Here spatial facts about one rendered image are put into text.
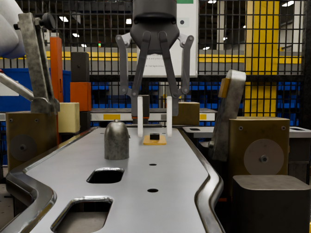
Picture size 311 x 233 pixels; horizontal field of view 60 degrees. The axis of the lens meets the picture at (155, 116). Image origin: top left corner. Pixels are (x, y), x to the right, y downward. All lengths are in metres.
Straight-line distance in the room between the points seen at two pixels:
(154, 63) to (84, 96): 0.35
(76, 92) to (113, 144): 0.46
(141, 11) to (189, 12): 0.62
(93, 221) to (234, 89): 0.28
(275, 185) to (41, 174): 0.24
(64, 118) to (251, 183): 0.39
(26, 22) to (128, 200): 0.37
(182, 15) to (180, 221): 0.93
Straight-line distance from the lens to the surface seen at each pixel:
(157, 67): 1.02
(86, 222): 0.22
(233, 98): 0.42
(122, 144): 0.34
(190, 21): 1.06
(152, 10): 0.45
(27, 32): 0.51
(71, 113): 0.56
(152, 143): 0.44
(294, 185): 0.31
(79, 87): 0.78
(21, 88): 0.52
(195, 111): 0.72
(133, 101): 0.47
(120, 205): 0.21
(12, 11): 0.91
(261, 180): 0.31
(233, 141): 0.41
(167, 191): 0.24
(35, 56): 0.50
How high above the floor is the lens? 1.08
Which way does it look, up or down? 5 degrees down
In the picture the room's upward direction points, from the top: straight up
